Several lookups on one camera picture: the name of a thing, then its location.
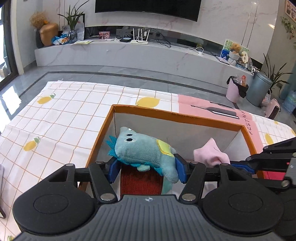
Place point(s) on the golden vase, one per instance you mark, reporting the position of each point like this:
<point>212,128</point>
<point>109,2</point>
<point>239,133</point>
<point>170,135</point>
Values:
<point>47,32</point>

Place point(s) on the pink cloth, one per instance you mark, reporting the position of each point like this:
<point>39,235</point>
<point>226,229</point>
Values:
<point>210,155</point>

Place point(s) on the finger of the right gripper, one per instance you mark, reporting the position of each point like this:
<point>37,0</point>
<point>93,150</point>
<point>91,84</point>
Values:
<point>286,146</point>
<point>243,165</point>

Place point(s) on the green potted floor plant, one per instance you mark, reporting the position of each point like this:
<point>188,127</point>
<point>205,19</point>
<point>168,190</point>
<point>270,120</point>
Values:
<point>275,76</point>

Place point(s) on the teal dinosaur plush toy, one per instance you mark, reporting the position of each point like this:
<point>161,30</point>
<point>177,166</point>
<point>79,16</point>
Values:
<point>144,152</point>

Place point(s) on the white wifi router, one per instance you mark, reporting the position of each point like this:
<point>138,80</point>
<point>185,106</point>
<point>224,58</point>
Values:
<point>141,38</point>

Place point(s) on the teddy bear figure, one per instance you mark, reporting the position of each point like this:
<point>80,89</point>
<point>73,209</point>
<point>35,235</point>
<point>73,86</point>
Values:
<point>235,48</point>

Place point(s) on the orange cardboard storage box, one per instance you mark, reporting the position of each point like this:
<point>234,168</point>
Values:
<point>185,133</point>

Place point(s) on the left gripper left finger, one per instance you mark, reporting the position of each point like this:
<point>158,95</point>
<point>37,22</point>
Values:
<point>102,175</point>

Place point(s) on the dried yellow flowers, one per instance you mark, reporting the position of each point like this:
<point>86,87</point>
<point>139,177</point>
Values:
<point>38,19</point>

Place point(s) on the red knitted cloth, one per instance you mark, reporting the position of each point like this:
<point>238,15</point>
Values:
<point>134,182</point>

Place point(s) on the pink printed mat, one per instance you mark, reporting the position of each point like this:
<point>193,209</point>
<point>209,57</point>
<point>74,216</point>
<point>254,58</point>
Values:
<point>208,109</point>

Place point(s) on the black wall television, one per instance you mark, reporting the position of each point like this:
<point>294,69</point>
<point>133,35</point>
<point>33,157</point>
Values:
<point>186,9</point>

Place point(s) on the pink space heater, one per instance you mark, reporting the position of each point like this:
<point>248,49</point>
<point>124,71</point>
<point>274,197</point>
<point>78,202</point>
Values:
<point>272,109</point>

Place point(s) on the checkered lemon table cloth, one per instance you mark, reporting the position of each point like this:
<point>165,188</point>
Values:
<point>60,126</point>

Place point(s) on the green plant in glass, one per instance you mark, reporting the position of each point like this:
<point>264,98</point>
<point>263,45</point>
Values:
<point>72,16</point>

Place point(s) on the framed wall picture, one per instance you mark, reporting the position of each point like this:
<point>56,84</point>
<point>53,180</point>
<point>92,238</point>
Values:
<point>290,9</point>

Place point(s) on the pink bin with black bag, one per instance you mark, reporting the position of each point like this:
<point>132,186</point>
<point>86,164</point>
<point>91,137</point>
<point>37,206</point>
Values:
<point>237,88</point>

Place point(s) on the grey round trash bin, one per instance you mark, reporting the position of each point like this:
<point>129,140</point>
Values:
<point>258,88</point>

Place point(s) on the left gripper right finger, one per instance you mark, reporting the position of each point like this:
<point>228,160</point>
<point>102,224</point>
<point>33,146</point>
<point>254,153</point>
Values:
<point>193,176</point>

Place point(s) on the red lidded transparent box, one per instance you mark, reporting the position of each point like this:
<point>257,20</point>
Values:
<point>273,175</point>

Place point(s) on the blue water bottle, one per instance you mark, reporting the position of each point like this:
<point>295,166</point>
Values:
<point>289,103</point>

